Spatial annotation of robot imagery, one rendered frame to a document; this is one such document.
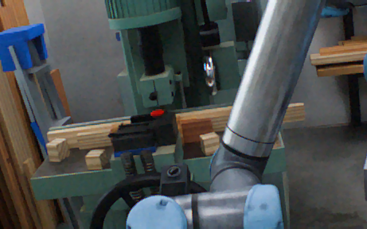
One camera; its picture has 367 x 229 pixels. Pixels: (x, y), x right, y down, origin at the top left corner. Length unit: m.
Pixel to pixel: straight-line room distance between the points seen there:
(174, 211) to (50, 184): 0.69
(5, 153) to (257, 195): 2.15
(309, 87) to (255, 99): 3.01
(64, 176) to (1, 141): 1.45
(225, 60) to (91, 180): 0.49
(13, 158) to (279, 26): 2.17
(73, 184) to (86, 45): 2.67
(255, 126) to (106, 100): 3.25
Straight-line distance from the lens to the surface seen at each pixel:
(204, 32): 1.41
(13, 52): 2.14
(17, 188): 2.79
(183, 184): 0.86
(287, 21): 0.71
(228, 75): 1.48
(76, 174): 1.28
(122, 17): 1.23
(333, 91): 3.76
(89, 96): 3.99
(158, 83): 1.28
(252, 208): 0.66
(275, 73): 0.72
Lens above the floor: 1.36
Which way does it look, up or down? 18 degrees down
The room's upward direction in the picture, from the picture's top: 10 degrees counter-clockwise
